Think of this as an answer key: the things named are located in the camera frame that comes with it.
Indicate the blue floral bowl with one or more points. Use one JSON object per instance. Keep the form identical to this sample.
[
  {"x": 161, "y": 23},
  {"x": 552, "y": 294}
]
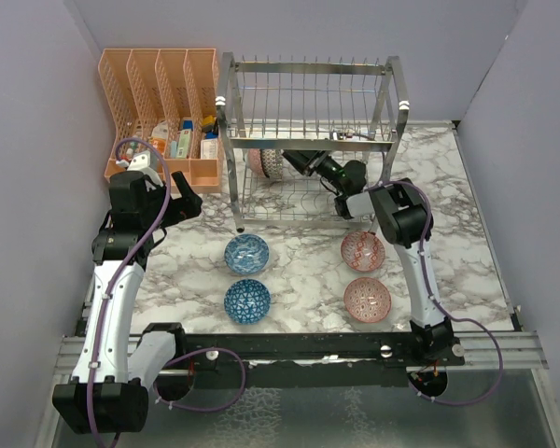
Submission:
[{"x": 246, "y": 254}]

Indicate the pink circle pattern bowl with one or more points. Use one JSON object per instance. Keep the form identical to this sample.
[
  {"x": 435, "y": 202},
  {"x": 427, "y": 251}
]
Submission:
[{"x": 367, "y": 300}]

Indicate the small bottle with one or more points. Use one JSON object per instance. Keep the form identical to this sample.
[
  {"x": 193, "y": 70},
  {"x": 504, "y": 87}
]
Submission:
[{"x": 131, "y": 147}]

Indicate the white label box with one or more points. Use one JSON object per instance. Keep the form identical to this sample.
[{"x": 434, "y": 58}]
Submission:
[{"x": 209, "y": 149}]

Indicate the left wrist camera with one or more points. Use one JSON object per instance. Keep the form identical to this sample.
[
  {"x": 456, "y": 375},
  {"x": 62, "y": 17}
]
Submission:
[{"x": 143, "y": 162}]

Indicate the red geometric bowl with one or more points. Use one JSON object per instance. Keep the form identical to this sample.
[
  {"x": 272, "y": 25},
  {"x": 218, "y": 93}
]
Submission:
[{"x": 362, "y": 251}]

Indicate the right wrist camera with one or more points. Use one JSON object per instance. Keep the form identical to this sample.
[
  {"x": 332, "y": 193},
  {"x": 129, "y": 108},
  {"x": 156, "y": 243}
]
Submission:
[{"x": 335, "y": 135}]

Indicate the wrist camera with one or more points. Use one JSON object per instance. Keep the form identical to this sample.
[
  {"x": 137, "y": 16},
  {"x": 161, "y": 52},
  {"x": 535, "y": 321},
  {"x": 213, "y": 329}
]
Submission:
[
  {"x": 143, "y": 162},
  {"x": 335, "y": 135}
]

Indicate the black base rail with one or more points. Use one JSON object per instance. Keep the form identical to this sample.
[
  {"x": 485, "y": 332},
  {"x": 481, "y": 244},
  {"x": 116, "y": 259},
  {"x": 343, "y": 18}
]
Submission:
[{"x": 304, "y": 360}]

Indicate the brown patterned bowl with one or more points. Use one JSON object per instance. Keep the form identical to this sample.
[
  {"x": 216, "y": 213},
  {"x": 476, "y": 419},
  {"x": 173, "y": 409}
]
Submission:
[{"x": 272, "y": 163}]

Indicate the blue triangle bowl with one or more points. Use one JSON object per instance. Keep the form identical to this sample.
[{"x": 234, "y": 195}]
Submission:
[{"x": 247, "y": 301}]

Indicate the yellow black item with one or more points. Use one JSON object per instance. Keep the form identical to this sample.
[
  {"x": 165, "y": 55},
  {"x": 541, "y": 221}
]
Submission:
[{"x": 209, "y": 124}]

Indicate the peach desk organizer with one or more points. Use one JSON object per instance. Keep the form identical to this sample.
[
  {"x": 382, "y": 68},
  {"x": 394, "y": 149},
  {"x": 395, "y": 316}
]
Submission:
[{"x": 167, "y": 96}]

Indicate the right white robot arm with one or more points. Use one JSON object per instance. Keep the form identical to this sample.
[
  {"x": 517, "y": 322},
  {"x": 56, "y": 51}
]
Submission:
[{"x": 403, "y": 213}]

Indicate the steel dish rack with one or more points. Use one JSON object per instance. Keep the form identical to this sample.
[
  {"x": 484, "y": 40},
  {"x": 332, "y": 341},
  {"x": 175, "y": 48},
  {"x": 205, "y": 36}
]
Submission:
[{"x": 296, "y": 105}]

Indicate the orange white box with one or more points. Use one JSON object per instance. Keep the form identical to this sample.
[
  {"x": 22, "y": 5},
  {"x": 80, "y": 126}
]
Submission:
[{"x": 159, "y": 137}]

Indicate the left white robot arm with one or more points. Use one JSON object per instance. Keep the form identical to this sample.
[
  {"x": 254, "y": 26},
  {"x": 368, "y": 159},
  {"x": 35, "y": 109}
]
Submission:
[{"x": 109, "y": 386}]

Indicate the green white box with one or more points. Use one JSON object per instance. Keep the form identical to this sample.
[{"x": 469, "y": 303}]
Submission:
[{"x": 181, "y": 144}]

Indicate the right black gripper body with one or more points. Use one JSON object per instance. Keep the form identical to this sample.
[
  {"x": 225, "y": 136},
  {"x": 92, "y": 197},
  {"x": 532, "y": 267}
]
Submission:
[{"x": 328, "y": 170}]

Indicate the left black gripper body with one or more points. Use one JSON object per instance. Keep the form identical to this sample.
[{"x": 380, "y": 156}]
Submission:
[{"x": 181, "y": 207}]

